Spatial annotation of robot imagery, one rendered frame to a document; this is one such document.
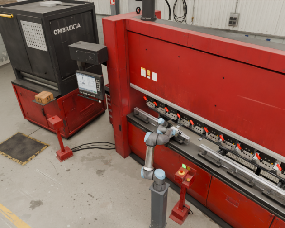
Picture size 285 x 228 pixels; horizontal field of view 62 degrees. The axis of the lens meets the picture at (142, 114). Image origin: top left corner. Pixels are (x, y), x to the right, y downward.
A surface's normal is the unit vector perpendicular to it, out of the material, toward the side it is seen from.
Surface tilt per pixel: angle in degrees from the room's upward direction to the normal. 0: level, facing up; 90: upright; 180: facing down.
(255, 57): 90
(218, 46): 90
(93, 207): 0
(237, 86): 90
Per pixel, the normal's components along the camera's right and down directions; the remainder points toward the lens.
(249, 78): -0.73, 0.39
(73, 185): -0.02, -0.83
